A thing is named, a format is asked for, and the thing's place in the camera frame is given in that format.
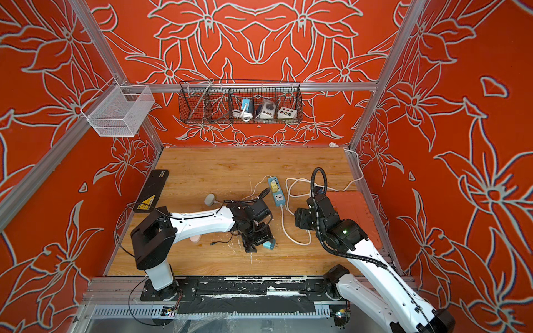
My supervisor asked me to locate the black wire wall basket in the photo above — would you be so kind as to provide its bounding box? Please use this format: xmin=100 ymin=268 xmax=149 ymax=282
xmin=178 ymin=79 xmax=303 ymax=125

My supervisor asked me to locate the white mesh wall basket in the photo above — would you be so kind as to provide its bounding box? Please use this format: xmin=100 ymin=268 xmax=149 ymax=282
xmin=81 ymin=85 xmax=155 ymax=137

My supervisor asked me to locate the white cube socket adapter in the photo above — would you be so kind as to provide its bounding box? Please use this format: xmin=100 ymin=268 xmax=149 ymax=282
xmin=277 ymin=107 xmax=298 ymax=122

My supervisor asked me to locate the white charging cable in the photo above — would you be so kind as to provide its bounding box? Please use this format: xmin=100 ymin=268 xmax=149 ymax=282
xmin=213 ymin=175 xmax=272 ymax=207

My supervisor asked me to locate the red plastic toolbox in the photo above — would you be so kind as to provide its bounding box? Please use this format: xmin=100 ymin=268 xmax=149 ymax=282
xmin=328 ymin=191 xmax=383 ymax=250

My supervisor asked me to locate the teal wall charger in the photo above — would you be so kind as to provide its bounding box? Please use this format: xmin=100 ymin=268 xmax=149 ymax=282
xmin=262 ymin=239 xmax=276 ymax=250

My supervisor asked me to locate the black thin usb cable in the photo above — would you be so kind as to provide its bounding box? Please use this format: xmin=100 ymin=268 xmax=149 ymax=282
xmin=209 ymin=232 xmax=244 ymax=246

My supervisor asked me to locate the white power strip cord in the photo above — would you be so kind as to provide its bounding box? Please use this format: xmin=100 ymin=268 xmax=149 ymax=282
xmin=280 ymin=143 xmax=365 ymax=246

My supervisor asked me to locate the blue white charger in basket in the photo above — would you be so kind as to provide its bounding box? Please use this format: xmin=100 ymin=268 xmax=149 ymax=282
xmin=240 ymin=99 xmax=254 ymax=115

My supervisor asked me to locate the white round socket adapter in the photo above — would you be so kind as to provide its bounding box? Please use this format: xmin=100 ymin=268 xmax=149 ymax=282
xmin=258 ymin=101 xmax=276 ymax=120

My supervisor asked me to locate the black flat tool case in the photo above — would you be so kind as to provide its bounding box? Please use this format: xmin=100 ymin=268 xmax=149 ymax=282
xmin=133 ymin=169 xmax=169 ymax=213

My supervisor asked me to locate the mint green earbuds case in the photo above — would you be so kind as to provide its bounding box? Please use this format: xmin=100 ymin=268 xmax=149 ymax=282
xmin=204 ymin=194 xmax=216 ymax=207

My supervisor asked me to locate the blue power strip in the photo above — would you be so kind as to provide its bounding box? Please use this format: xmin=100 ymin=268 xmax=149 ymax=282
xmin=268 ymin=177 xmax=286 ymax=207

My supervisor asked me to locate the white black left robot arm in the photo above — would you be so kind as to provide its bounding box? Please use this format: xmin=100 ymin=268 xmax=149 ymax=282
xmin=130 ymin=188 xmax=274 ymax=293

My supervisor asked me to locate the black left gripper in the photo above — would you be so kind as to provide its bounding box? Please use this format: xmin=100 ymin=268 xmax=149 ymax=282
xmin=245 ymin=222 xmax=278 ymax=253

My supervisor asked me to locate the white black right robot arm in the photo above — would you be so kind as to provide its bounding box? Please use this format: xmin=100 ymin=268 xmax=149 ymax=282
xmin=295 ymin=167 xmax=455 ymax=332

